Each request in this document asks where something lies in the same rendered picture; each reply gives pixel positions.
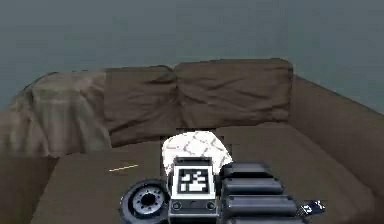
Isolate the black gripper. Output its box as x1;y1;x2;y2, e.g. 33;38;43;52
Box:
118;178;172;224

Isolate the white patterned cushion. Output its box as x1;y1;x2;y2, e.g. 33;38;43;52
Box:
161;130;234;177

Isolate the beige blanket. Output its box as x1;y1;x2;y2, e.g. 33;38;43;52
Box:
0;70;113;158

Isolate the dark blue flat object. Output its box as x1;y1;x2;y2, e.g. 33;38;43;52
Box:
297;199;326;216

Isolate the brown sofa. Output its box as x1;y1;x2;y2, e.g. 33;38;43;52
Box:
0;58;384;224

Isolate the yellow pencil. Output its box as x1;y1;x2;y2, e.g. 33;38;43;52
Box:
108;163;140;173

